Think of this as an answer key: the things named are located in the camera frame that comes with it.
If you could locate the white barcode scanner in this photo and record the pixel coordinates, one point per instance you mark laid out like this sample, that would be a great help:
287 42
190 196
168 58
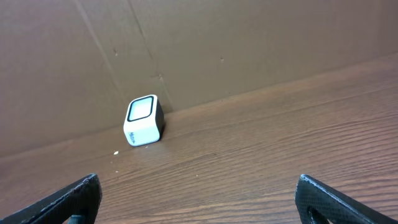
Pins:
144 122

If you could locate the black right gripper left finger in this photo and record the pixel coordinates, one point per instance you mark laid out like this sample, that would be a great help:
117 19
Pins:
78 202

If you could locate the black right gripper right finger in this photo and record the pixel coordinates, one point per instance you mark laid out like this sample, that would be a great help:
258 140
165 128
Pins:
317 202

